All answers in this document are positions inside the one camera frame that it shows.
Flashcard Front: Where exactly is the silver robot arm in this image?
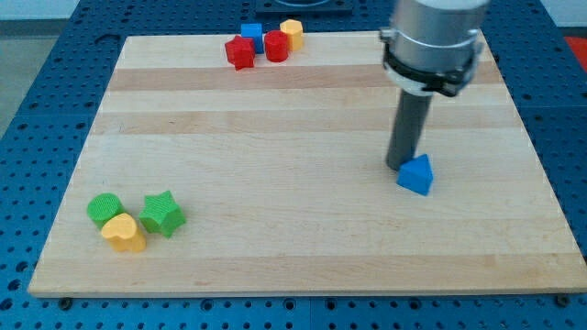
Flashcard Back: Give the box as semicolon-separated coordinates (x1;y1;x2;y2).
380;0;489;97

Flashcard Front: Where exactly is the light wooden board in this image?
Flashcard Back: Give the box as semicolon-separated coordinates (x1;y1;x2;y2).
28;32;586;298

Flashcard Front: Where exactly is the blue triangular block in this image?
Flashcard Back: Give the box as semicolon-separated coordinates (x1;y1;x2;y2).
396;154;434;196

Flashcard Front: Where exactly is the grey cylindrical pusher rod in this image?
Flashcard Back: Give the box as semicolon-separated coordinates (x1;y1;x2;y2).
385;91;432;171

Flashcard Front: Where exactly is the red cylinder block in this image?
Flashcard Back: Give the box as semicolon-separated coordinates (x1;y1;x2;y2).
264;30;289;62

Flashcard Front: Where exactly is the red star block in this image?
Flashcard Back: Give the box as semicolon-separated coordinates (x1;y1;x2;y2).
225;36;256;71

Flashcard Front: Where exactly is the yellow hexagon block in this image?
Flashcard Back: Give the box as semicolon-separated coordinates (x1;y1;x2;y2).
280;19;304;51

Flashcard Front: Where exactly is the blue cube block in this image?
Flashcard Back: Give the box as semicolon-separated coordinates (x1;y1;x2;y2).
240;23;264;54

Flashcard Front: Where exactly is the green star block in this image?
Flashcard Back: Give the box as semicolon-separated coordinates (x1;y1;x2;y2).
139;191;186;238

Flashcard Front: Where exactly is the yellow heart block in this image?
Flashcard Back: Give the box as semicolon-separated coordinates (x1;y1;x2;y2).
101;213;147;252

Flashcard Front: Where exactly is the green cylinder block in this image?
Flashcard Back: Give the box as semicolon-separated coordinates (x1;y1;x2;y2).
86;192;125;229

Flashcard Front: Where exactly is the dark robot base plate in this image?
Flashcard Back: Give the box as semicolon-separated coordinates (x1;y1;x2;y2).
254;0;354;15

